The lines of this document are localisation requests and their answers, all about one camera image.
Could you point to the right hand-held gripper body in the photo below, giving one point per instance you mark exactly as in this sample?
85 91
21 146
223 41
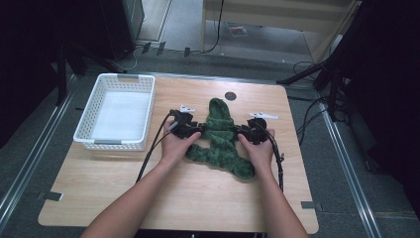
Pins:
259 127

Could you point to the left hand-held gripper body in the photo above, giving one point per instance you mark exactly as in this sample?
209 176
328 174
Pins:
183 124

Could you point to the green fleece garment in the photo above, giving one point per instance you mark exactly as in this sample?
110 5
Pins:
221 142

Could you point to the person's left hand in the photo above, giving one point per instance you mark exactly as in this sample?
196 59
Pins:
176 145

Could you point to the person's right hand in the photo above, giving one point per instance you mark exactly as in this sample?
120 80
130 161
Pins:
259 153

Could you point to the black round table grommet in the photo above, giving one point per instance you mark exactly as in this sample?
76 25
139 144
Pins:
230 96

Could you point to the white perforated plastic basket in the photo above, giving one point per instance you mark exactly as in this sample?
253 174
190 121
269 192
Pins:
119 115

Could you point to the grey tape strip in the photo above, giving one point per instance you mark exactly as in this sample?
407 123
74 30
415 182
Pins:
187 52
146 47
160 48

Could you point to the black metal stand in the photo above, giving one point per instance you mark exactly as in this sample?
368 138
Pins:
327 79
67 66

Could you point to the grey tape on table edge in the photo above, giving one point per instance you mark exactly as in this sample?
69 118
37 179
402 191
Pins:
52 196
310 205

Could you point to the red paper on floor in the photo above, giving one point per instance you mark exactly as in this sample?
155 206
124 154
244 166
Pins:
237 31

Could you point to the black cabinet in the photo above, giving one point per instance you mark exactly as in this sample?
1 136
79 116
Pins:
122 26

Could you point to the light wooden furniture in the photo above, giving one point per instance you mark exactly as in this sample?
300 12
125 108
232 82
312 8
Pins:
280 13

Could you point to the metal floor rail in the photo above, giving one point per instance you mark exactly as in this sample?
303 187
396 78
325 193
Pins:
350 172
33 155
214 78

